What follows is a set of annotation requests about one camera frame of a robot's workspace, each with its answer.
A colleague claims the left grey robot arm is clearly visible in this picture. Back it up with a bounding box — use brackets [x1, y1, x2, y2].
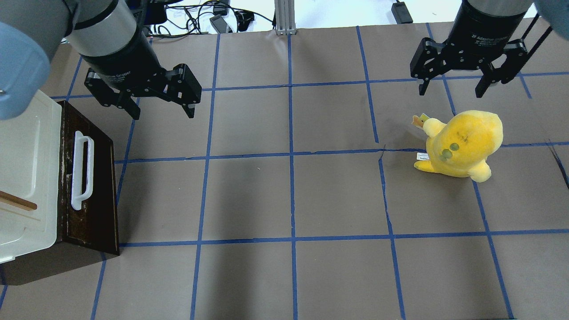
[0, 0, 202, 120]

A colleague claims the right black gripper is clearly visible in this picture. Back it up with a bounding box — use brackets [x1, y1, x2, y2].
[410, 2, 528, 99]

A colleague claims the dark brown wooden drawer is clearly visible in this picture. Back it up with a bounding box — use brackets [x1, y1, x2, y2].
[1, 101, 120, 285]

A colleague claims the aluminium frame post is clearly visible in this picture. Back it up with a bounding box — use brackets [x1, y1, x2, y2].
[274, 0, 297, 36]

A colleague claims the white drawer handle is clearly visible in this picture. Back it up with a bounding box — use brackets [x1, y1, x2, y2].
[71, 130, 95, 211]

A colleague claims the cream plastic storage cabinet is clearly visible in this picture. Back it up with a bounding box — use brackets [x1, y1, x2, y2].
[0, 91, 62, 263]

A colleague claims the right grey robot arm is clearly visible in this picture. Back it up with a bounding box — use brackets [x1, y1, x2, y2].
[410, 0, 569, 98]

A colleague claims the black power adapter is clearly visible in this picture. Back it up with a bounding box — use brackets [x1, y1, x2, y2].
[391, 0, 414, 24]

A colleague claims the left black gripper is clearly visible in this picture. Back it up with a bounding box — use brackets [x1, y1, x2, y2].
[81, 27, 202, 120]

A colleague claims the yellow plush dinosaur toy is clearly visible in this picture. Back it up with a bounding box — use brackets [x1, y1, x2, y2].
[412, 111, 504, 183]

